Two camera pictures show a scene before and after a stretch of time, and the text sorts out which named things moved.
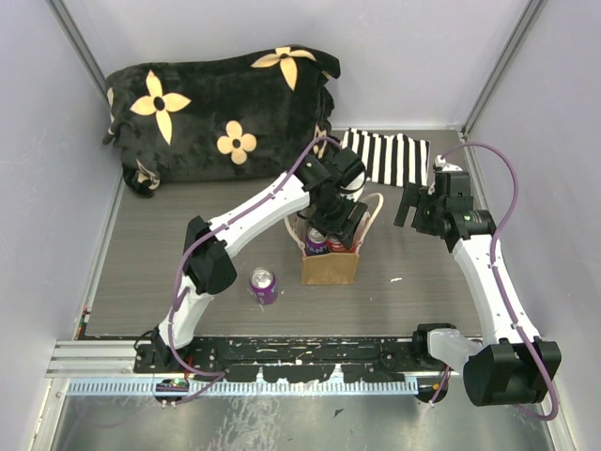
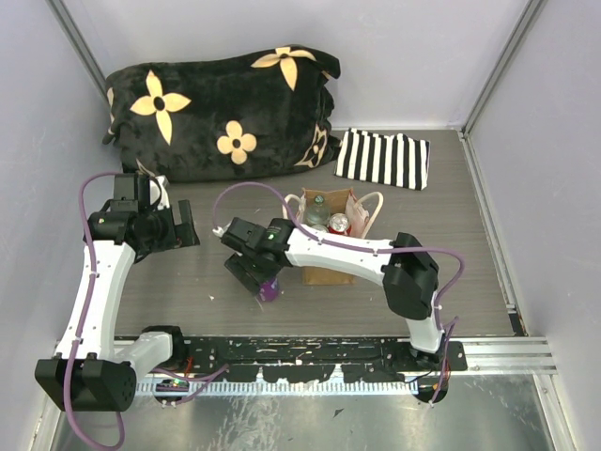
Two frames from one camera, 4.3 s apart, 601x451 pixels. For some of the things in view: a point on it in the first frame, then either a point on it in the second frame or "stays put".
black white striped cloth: (395, 160) stays put
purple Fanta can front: (264, 284) stays put
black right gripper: (416, 196) to (238, 264)
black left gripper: (344, 228) to (181, 234)
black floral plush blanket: (252, 114) stays put
